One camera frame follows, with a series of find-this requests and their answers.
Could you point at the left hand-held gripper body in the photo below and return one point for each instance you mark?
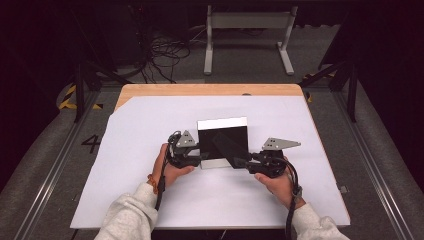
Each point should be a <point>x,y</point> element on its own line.
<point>181,156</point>

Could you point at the white metal desk frame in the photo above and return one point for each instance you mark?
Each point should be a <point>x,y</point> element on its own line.
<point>246,20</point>

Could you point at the person's left hand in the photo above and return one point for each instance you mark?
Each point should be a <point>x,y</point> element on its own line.
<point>170,173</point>

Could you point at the yellow black hazard tape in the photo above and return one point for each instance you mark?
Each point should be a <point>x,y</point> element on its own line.
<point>310,97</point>
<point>68,96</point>

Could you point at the black metal stand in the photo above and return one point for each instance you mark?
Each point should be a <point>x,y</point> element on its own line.
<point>351,90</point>
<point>79,86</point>

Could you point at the person's right hand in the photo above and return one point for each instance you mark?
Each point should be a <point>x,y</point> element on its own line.
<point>278,190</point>

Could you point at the small grey clip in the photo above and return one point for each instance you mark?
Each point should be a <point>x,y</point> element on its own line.
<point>343,189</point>

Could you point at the aluminium floor rail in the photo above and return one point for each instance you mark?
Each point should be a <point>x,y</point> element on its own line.
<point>373,166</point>
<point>56,160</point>

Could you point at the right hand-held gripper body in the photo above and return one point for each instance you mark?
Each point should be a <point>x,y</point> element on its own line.
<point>270,163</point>

